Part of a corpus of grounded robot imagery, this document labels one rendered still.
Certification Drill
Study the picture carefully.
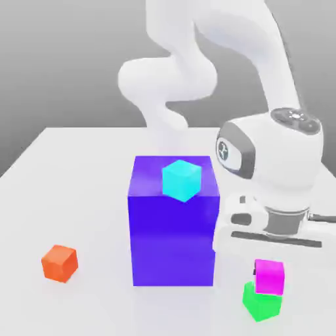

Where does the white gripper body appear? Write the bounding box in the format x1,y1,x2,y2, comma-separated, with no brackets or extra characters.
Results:
211,222,336,261

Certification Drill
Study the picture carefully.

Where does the small magenta cube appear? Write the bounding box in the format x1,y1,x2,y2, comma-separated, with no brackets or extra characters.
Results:
253,259,285,296

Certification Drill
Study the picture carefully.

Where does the small green cube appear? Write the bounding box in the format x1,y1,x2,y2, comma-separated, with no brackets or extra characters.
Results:
241,281,284,323

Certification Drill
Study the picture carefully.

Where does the small cyan cube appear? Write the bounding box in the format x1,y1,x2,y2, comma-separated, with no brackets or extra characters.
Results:
161,159,203,203

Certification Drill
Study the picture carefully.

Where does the small orange cube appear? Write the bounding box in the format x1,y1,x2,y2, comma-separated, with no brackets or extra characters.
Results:
41,244,79,284

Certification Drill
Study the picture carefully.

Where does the large blue box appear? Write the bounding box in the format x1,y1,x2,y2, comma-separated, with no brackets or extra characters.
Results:
127,155,221,287

